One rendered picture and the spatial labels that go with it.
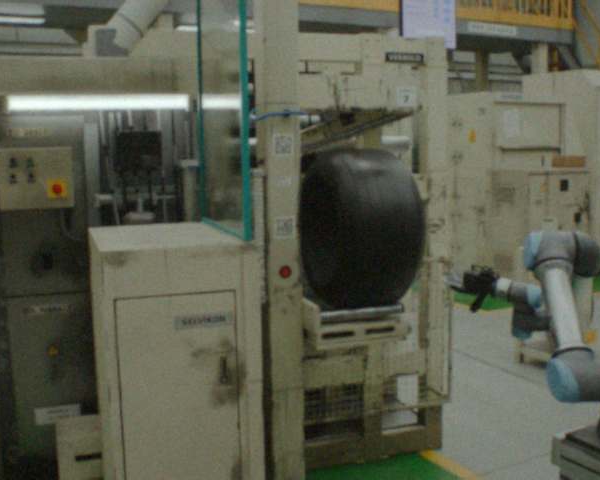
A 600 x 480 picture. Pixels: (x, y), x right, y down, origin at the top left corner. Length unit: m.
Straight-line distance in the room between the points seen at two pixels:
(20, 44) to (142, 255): 9.72
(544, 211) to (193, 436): 5.61
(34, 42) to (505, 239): 7.34
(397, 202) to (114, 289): 1.12
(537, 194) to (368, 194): 4.68
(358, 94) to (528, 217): 4.26
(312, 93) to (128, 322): 1.40
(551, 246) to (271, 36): 1.17
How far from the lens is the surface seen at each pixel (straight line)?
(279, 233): 2.61
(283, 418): 2.78
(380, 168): 2.62
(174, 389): 1.92
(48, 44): 11.51
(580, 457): 2.23
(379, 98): 3.02
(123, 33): 2.79
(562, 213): 7.38
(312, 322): 2.59
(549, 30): 11.05
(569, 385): 2.03
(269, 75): 2.59
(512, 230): 7.15
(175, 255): 1.85
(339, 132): 3.09
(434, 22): 6.69
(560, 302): 2.15
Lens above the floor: 1.52
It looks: 7 degrees down
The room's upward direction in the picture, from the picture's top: 1 degrees counter-clockwise
